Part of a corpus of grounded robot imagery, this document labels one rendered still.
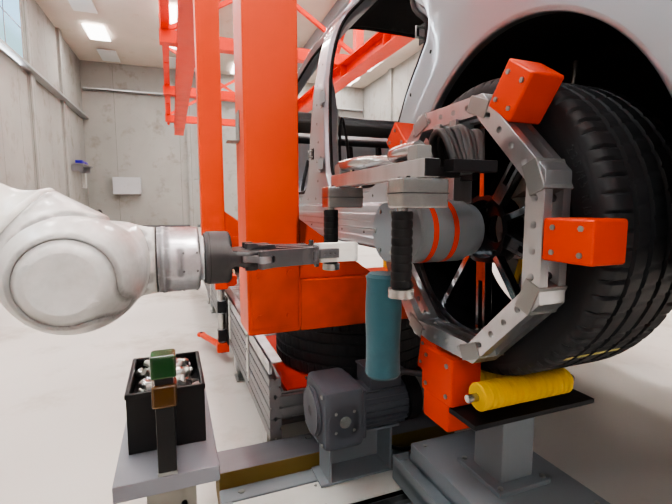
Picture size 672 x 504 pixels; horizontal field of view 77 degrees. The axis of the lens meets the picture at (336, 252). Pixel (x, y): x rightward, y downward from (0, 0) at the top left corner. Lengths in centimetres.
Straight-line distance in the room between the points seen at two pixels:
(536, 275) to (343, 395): 64
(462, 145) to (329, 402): 76
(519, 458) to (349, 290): 64
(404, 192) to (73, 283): 48
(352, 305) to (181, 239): 86
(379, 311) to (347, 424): 37
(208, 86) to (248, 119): 202
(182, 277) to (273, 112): 78
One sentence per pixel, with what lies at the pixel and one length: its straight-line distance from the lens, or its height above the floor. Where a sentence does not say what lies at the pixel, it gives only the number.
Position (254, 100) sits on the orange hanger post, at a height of 120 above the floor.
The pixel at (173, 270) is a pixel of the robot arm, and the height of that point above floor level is 82.
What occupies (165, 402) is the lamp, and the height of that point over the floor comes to 58.
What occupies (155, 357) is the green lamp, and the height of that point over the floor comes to 66.
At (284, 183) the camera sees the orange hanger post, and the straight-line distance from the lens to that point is 126.
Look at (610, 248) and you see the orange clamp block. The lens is 74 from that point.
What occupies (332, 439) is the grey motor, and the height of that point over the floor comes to 27.
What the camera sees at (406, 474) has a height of 15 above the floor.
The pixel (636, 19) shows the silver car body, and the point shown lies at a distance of 92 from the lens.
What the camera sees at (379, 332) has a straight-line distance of 103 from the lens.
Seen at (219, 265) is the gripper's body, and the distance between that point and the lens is 59.
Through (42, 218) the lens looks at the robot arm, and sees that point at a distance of 43.
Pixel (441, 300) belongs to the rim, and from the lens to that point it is 116.
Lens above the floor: 90
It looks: 6 degrees down
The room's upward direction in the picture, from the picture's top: straight up
